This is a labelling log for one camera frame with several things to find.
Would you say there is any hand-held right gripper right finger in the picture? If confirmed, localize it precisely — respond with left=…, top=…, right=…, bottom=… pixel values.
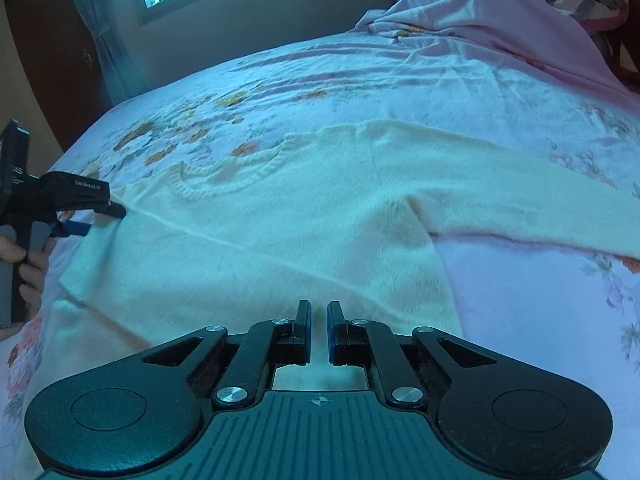
left=326, top=300, right=494, bottom=408

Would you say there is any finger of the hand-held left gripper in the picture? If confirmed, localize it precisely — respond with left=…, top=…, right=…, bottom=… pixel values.
left=57, top=219, right=92, bottom=239
left=92, top=198, right=127, bottom=220

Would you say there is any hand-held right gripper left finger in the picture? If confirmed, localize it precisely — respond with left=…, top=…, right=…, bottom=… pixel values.
left=141, top=300, right=313, bottom=410

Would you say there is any white towel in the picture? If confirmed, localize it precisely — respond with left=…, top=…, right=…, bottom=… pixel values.
left=59, top=120, right=640, bottom=393

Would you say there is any person's left hand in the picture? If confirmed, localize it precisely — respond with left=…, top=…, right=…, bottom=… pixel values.
left=0, top=236, right=57, bottom=343

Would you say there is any dark wooden door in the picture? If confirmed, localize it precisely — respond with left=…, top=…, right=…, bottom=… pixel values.
left=0, top=0, right=110, bottom=157

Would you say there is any sheer grey curtain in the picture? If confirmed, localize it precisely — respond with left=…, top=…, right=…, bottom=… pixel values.
left=64, top=0, right=147, bottom=111

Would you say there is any floral pink bed sheet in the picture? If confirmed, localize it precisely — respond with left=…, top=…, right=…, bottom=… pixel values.
left=0, top=25, right=640, bottom=480

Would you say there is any pink blanket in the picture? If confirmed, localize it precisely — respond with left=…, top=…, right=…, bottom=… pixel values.
left=354, top=0, right=640, bottom=128

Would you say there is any dark wooden headboard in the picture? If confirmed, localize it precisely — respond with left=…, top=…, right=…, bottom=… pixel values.
left=567, top=0, right=640, bottom=92

